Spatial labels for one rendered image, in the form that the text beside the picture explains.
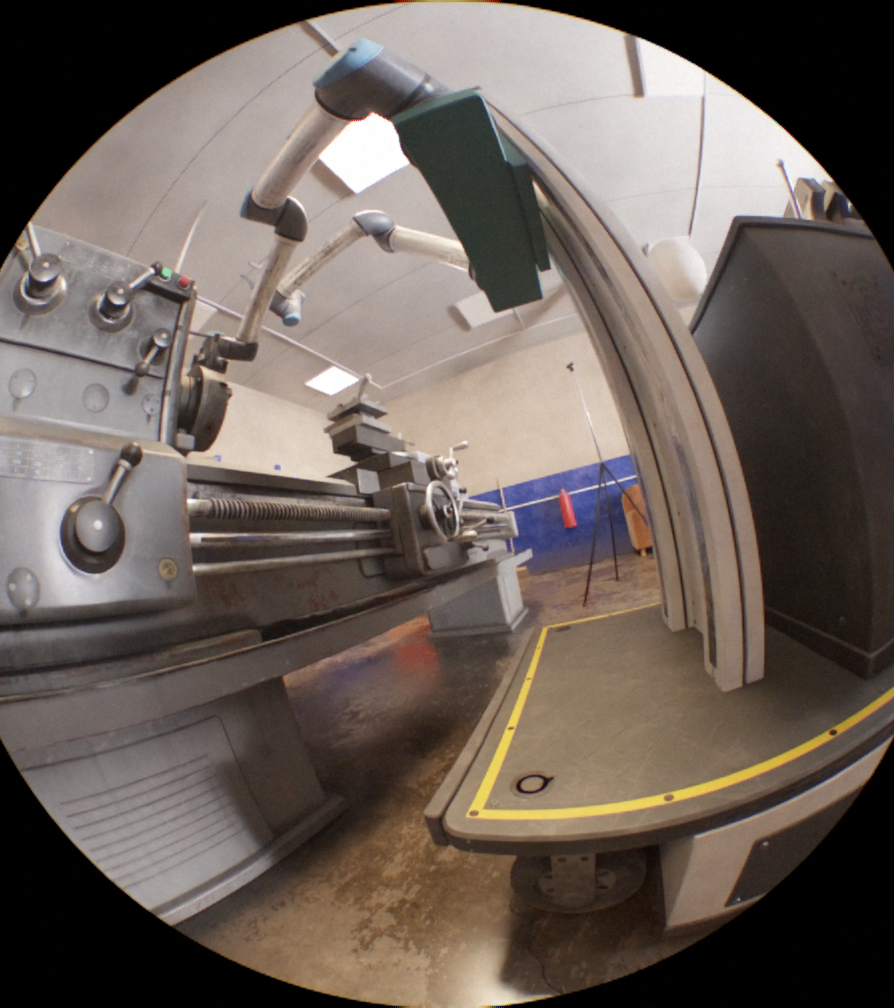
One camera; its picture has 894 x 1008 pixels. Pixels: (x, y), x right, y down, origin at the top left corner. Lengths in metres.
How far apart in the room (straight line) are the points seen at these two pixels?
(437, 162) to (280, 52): 2.26
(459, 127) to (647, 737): 0.89
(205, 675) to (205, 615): 0.22
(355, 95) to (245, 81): 2.12
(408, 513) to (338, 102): 1.10
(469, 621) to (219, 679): 1.89
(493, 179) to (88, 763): 1.19
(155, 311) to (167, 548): 0.53
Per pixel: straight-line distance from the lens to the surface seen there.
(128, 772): 0.67
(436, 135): 0.71
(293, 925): 0.72
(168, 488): 0.57
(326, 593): 0.96
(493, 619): 2.22
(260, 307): 1.38
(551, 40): 3.11
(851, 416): 0.42
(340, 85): 0.84
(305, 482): 0.95
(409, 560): 1.06
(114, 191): 3.47
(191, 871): 0.78
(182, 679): 0.55
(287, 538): 0.77
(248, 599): 0.80
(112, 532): 0.47
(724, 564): 0.42
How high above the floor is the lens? 0.56
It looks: 8 degrees up
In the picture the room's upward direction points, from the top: 11 degrees counter-clockwise
